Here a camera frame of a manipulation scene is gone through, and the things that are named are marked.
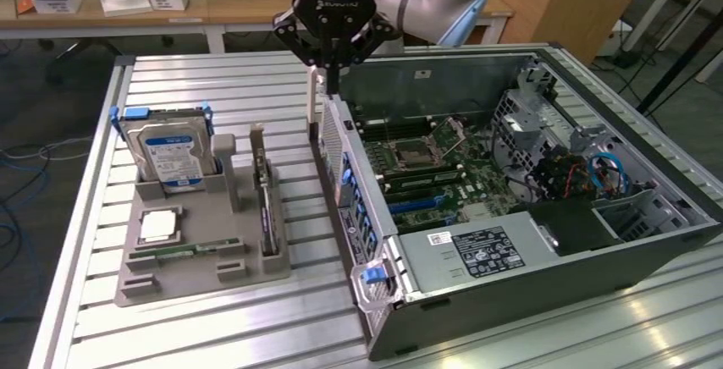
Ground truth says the low-profile graphics card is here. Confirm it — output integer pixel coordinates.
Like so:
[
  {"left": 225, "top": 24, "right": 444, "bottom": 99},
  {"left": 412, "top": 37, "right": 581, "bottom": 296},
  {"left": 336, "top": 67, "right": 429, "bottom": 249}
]
[{"left": 248, "top": 122, "right": 282, "bottom": 256}]

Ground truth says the black RAM slot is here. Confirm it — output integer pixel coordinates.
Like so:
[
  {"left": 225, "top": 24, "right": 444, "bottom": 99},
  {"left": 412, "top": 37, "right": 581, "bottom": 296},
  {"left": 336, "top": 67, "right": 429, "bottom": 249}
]
[
  {"left": 358, "top": 125, "right": 430, "bottom": 135},
  {"left": 357, "top": 115, "right": 430, "bottom": 124},
  {"left": 357, "top": 120, "right": 430, "bottom": 129},
  {"left": 358, "top": 130, "right": 430, "bottom": 140}
]

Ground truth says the metal socket cover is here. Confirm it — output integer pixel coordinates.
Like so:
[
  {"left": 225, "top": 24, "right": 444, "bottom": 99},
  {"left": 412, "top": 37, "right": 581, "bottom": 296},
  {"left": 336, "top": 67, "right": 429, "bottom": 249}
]
[{"left": 432, "top": 115, "right": 473, "bottom": 141}]

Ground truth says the CPU socket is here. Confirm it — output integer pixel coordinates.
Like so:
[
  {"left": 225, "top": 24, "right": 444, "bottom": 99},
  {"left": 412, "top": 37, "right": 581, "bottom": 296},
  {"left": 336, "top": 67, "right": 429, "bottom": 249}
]
[{"left": 392, "top": 134, "right": 446, "bottom": 171}]

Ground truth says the white square dish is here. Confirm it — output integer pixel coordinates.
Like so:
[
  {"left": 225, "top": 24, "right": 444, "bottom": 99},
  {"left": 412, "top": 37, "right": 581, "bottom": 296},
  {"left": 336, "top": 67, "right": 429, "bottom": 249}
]
[{"left": 98, "top": 0, "right": 153, "bottom": 18}]

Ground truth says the metal disk bay cage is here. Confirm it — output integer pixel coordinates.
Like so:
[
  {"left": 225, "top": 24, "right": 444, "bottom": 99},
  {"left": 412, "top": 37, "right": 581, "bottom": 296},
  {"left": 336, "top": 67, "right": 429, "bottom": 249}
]
[{"left": 489, "top": 87, "right": 572, "bottom": 162}]

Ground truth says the hard disk with blue carrier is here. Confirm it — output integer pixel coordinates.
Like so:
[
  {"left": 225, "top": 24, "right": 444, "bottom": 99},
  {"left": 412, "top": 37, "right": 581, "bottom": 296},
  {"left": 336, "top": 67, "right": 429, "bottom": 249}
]
[{"left": 109, "top": 104, "right": 218, "bottom": 195}]

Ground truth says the wooden cabinet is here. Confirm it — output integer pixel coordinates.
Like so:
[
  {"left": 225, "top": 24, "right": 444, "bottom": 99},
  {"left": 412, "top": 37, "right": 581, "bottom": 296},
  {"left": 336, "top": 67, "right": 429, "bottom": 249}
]
[{"left": 482, "top": 0, "right": 657, "bottom": 66}]

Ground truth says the black office chair base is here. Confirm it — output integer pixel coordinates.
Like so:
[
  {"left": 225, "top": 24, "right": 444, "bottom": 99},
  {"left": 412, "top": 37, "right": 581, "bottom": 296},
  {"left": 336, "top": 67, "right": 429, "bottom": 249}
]
[{"left": 38, "top": 36, "right": 122, "bottom": 86}]

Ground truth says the blue expansion slot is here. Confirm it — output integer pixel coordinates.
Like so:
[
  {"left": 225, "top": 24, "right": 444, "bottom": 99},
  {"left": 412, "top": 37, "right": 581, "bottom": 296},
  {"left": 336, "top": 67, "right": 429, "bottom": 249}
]
[{"left": 386, "top": 196, "right": 440, "bottom": 214}]

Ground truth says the white box with red dot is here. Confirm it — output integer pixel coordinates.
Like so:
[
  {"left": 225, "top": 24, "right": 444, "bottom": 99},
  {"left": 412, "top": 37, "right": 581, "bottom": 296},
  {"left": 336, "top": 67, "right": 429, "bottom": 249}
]
[{"left": 597, "top": 19, "right": 633, "bottom": 59}]

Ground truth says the white box with black lid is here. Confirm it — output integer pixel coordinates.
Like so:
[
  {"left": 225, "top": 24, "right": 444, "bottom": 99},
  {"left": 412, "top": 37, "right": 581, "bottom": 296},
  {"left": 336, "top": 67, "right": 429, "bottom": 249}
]
[{"left": 25, "top": 0, "right": 85, "bottom": 14}]

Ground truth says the silver chipset heatsink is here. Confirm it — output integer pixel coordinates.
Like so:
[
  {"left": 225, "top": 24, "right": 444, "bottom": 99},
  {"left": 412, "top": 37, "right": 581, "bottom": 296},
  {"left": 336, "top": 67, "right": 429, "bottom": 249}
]
[{"left": 462, "top": 204, "right": 498, "bottom": 223}]

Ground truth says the black stand leg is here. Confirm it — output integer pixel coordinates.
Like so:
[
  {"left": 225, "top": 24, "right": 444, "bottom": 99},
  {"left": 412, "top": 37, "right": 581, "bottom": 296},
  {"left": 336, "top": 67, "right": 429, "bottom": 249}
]
[{"left": 637, "top": 0, "right": 716, "bottom": 114}]

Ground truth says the silver CPU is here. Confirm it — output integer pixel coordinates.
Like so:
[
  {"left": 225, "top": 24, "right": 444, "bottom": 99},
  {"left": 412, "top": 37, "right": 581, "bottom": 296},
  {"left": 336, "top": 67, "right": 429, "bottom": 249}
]
[{"left": 137, "top": 212, "right": 182, "bottom": 243}]

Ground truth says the green RAM stick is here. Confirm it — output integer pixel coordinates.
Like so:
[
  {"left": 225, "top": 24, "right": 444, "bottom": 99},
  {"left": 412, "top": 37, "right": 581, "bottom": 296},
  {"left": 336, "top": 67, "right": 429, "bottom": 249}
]
[{"left": 129, "top": 237, "right": 241, "bottom": 260}]

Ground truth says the grey power supply unit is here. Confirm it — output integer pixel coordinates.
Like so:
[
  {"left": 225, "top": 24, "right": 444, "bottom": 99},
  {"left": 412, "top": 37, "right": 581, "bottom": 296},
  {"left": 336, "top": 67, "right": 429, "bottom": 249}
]
[{"left": 394, "top": 211, "right": 560, "bottom": 295}]

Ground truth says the black plastic cover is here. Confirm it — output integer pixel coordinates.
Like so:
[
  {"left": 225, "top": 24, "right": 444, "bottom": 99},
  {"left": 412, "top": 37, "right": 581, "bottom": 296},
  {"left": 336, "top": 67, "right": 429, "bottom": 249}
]
[{"left": 529, "top": 199, "right": 628, "bottom": 258}]

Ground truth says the grey parts rack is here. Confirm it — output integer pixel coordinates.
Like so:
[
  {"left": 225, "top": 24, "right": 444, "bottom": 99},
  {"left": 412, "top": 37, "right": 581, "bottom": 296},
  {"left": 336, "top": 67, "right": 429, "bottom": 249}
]
[{"left": 114, "top": 134, "right": 293, "bottom": 309}]

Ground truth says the open black PC case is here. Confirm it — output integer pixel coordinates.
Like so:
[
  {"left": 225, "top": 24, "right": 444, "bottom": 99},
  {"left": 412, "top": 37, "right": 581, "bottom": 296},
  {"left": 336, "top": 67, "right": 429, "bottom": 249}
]
[{"left": 312, "top": 42, "right": 723, "bottom": 362}]

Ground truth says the beige case handle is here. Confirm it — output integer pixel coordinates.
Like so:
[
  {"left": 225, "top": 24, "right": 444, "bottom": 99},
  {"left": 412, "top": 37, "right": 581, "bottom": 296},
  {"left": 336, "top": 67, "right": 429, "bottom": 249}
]
[{"left": 305, "top": 67, "right": 329, "bottom": 134}]

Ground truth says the black wire bundle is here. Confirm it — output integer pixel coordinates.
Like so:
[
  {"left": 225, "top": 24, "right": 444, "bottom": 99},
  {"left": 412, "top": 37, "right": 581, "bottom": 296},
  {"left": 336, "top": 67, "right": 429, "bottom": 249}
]
[{"left": 533, "top": 152, "right": 593, "bottom": 201}]

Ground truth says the blue disk wire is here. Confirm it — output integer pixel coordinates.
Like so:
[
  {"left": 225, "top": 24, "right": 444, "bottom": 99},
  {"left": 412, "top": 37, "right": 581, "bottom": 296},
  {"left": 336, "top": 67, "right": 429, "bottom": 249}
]
[{"left": 586, "top": 152, "right": 630, "bottom": 195}]

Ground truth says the blue floor cable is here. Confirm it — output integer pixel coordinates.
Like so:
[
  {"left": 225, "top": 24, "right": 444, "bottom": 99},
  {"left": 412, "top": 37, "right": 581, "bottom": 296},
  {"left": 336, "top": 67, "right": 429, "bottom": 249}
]
[{"left": 0, "top": 155, "right": 49, "bottom": 323}]

